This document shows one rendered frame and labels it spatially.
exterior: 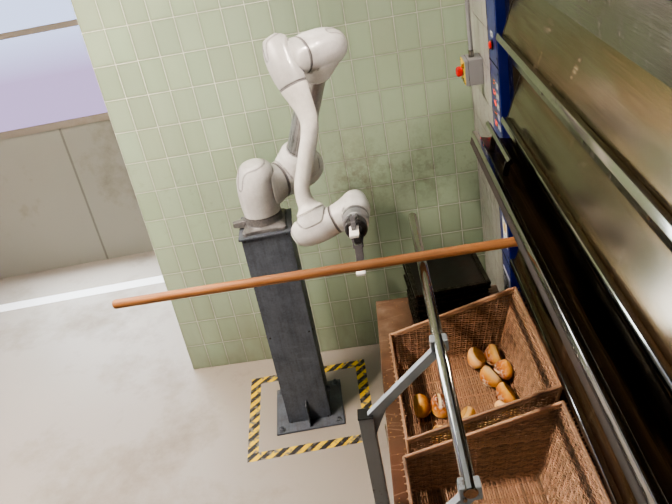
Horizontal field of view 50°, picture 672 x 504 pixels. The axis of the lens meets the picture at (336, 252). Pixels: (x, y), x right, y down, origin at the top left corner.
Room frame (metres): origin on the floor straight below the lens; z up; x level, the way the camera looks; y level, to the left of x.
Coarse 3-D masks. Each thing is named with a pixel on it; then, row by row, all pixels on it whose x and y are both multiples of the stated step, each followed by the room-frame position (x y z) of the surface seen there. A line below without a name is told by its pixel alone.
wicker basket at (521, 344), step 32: (512, 288) 2.11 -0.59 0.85; (448, 320) 2.12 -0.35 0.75; (512, 320) 2.05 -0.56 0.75; (512, 352) 1.98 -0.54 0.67; (544, 352) 1.73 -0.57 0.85; (416, 384) 2.01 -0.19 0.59; (480, 384) 1.94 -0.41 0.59; (512, 384) 1.91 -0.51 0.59; (544, 384) 1.67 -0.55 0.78; (480, 416) 1.58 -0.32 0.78; (512, 416) 1.58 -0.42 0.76; (416, 448) 1.60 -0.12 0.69
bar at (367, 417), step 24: (408, 216) 2.18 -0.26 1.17; (432, 288) 1.71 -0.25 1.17; (432, 312) 1.59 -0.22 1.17; (432, 336) 1.49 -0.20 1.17; (432, 360) 1.47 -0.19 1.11; (408, 384) 1.48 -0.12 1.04; (384, 408) 1.48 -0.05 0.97; (456, 408) 1.21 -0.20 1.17; (456, 432) 1.13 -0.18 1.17; (456, 456) 1.08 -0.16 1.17; (384, 480) 1.48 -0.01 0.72; (480, 480) 1.00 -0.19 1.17
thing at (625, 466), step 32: (480, 160) 1.97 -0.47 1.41; (512, 192) 1.72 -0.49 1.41; (512, 224) 1.53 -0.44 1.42; (544, 224) 1.53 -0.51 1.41; (544, 256) 1.37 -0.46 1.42; (576, 256) 1.37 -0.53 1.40; (544, 288) 1.24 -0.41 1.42; (576, 288) 1.23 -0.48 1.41; (576, 320) 1.12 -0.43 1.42; (608, 320) 1.12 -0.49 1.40; (608, 352) 1.01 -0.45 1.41; (640, 352) 1.01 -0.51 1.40; (608, 384) 0.93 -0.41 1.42; (640, 384) 0.92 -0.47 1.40; (640, 416) 0.85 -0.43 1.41
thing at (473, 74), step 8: (464, 56) 2.76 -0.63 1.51; (480, 56) 2.72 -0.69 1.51; (464, 64) 2.70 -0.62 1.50; (472, 64) 2.69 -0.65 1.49; (480, 64) 2.69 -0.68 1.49; (464, 72) 2.70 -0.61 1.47; (472, 72) 2.69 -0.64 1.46; (480, 72) 2.69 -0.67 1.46; (464, 80) 2.72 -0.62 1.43; (472, 80) 2.69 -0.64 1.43; (480, 80) 2.69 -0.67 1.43
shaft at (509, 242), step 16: (496, 240) 1.84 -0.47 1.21; (512, 240) 1.83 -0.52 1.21; (400, 256) 1.86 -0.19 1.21; (416, 256) 1.85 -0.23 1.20; (432, 256) 1.84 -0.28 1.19; (448, 256) 1.84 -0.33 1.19; (288, 272) 1.89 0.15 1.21; (304, 272) 1.88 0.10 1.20; (320, 272) 1.87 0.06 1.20; (336, 272) 1.87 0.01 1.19; (192, 288) 1.91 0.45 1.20; (208, 288) 1.90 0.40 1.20; (224, 288) 1.89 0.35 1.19; (240, 288) 1.89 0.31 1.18; (112, 304) 1.93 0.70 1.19; (128, 304) 1.92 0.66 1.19
